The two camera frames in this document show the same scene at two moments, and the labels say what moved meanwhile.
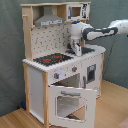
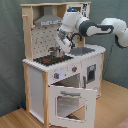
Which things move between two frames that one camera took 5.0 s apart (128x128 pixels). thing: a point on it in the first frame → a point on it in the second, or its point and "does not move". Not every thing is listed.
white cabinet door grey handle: x=91 y=74 does not move
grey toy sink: x=84 y=50 does not move
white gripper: x=78 y=49 → x=65 y=42
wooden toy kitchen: x=61 y=88 does not move
